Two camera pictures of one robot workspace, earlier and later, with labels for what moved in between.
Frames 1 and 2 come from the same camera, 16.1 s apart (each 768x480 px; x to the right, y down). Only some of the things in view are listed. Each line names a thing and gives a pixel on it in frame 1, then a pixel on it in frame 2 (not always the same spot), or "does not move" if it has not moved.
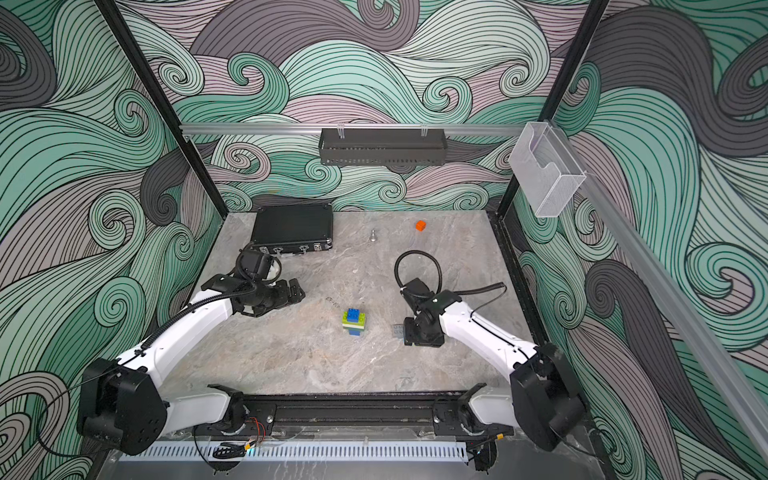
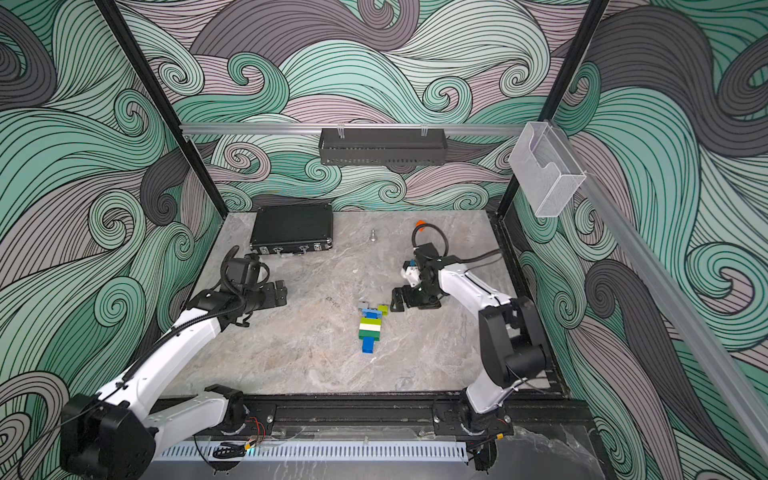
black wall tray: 383,146 does not move
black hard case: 293,228 does not move
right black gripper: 409,333 -> 407,290
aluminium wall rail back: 315,129 does not move
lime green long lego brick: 357,325 -> 371,321
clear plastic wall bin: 546,173 does not move
